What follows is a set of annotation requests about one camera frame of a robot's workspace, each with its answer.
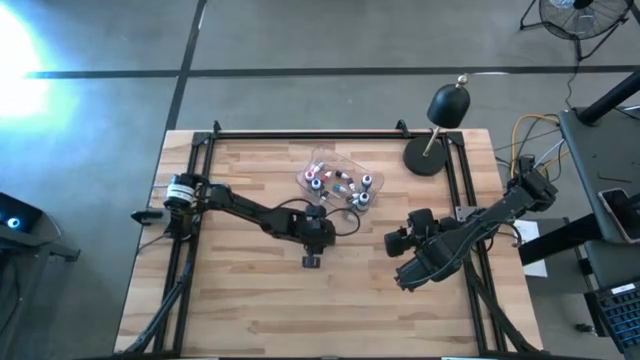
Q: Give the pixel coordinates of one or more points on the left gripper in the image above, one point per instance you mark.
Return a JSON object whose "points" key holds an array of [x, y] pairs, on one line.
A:
{"points": [[315, 230]]}

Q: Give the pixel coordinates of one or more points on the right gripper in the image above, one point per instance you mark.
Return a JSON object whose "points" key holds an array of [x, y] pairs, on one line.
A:
{"points": [[425, 250]]}

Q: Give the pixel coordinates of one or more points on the large blue food coloring bottle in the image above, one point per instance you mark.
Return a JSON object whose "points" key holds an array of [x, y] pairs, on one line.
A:
{"points": [[316, 184]]}

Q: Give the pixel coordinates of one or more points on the small blue food coloring bottle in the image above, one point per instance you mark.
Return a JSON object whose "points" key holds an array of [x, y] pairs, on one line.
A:
{"points": [[340, 188]]}

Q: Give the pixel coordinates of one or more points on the large red food coloring bottle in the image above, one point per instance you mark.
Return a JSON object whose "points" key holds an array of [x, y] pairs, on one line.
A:
{"points": [[309, 175]]}

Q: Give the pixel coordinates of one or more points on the large black food coloring bottle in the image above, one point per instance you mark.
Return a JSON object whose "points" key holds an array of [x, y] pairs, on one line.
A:
{"points": [[363, 198]]}

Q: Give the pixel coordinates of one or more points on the large purple food coloring bottle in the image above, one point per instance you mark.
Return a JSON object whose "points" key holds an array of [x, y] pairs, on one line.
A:
{"points": [[366, 181]]}

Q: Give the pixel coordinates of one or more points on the clear plastic bin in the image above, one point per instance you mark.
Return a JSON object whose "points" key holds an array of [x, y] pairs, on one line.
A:
{"points": [[345, 160]]}

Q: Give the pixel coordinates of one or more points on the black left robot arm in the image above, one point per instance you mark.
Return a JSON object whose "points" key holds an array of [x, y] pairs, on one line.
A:
{"points": [[240, 205]]}

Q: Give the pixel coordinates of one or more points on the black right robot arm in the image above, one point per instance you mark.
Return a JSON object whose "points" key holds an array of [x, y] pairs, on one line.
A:
{"points": [[500, 205]]}

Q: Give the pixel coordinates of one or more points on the white paper sheet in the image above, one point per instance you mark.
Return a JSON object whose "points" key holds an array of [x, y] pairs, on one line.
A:
{"points": [[532, 255]]}

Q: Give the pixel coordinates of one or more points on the black brass-stem desk lamp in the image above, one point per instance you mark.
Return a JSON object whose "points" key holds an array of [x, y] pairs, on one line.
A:
{"points": [[448, 106]]}

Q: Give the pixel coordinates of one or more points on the dark grey workbench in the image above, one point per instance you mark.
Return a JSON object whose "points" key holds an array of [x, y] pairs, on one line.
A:
{"points": [[590, 160]]}

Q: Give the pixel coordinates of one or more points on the smartphone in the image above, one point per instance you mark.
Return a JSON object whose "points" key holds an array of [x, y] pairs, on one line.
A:
{"points": [[620, 210]]}

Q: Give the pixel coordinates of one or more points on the black hex key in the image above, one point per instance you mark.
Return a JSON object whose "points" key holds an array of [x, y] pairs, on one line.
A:
{"points": [[615, 178]]}

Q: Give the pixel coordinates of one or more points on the black backlit keyboard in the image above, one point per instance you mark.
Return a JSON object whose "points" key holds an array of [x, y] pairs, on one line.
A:
{"points": [[617, 315]]}

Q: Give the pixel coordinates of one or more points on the black floor fan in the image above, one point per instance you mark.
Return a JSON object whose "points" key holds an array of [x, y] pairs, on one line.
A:
{"points": [[582, 20]]}

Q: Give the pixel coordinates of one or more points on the black computer with blue light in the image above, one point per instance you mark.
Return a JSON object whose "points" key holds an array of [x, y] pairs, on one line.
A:
{"points": [[15, 215]]}

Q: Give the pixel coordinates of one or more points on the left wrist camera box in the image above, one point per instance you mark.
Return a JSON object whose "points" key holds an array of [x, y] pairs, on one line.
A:
{"points": [[311, 263]]}

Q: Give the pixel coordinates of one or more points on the black upright post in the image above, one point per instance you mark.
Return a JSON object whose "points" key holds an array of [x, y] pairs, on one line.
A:
{"points": [[555, 240], [610, 97]]}

